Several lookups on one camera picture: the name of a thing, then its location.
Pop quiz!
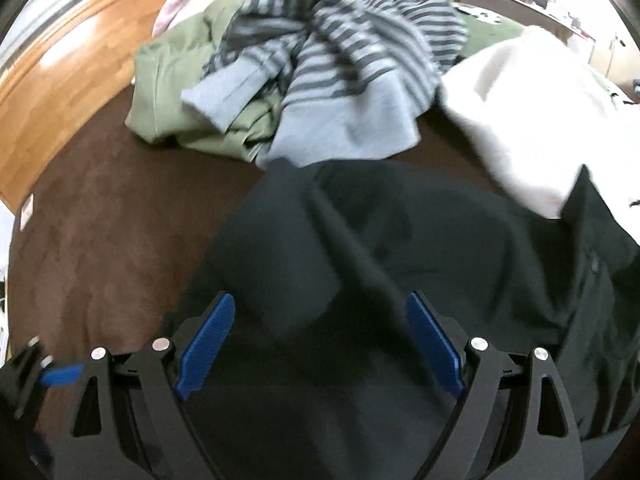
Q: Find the green garment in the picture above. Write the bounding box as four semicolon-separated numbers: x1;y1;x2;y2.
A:
124;0;284;164

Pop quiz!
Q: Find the white label tag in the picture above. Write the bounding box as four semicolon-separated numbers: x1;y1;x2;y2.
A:
20;194;35;231

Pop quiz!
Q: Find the grey striped sweater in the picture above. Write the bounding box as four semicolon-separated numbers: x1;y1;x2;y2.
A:
181;0;466;167

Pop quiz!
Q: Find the wooden headboard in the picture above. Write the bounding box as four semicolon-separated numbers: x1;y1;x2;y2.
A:
1;0;165;211

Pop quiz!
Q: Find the white fleece garment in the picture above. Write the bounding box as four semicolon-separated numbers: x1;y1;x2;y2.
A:
440;26;639;237

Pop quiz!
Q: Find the white desk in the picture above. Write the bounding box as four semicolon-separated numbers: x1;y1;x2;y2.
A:
454;0;596;44

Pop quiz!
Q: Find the black jacket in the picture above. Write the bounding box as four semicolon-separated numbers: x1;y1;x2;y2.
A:
177;162;639;479

